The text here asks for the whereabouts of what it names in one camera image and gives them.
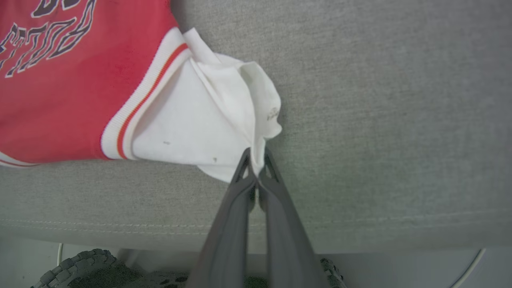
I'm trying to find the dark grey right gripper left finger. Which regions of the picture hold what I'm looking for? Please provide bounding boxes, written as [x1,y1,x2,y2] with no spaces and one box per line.
[187,148,257,288]

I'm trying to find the red and white basketball jersey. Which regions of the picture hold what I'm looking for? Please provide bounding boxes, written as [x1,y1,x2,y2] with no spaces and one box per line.
[0,0,283,184]

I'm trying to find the grey fabric sofa cushion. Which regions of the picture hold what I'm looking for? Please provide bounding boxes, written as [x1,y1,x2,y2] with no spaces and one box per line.
[0,0,512,255]

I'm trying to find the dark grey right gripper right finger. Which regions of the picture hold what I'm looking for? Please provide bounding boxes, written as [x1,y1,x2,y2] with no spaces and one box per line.
[258,147,328,288]

